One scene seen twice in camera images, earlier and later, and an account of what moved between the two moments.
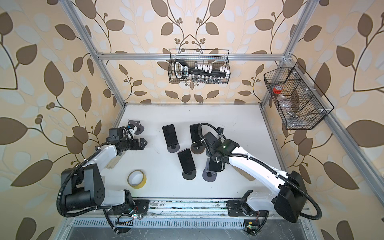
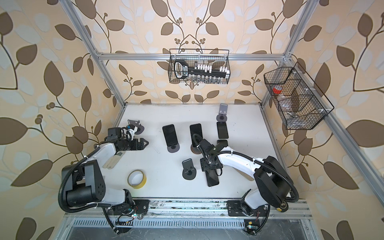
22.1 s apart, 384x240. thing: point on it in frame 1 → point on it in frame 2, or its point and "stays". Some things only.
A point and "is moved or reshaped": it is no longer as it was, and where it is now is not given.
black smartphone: [186, 160] → [212, 178]
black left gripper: [141, 145] stays
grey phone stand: [173, 148] stays
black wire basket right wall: [300, 103] stays
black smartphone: [170, 134] stays
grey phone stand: [208, 175] → [223, 112]
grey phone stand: [140, 128] stays
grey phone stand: [190, 175] stays
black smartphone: [215, 166] is moved or reshaped
